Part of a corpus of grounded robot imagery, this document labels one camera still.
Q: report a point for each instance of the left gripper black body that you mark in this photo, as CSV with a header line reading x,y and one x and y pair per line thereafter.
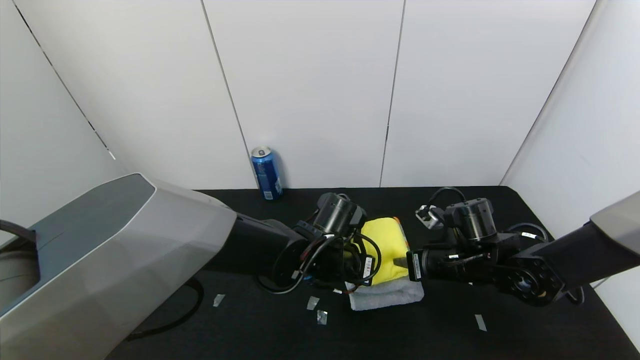
x,y
367,265

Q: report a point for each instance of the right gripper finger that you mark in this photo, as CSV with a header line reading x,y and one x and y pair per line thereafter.
x,y
402,265
401,259

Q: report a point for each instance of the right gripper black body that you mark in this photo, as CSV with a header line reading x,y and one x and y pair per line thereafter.
x,y
415,266

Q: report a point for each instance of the yellow microfibre towel black edge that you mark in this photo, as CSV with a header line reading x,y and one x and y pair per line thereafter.
x,y
387,245

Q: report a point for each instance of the grey towel with orange marks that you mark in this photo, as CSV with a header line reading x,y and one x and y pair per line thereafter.
x,y
385,297

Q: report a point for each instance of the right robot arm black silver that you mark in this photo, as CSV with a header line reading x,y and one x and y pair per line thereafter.
x,y
575,260

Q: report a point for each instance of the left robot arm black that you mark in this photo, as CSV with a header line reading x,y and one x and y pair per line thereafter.
x,y
125,260

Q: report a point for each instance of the clear tape piece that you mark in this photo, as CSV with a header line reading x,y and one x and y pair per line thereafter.
x,y
322,317
218,300
313,302
480,322

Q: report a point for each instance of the blue soda can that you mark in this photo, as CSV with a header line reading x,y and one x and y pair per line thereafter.
x,y
268,175

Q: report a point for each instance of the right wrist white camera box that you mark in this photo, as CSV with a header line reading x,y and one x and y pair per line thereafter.
x,y
429,216

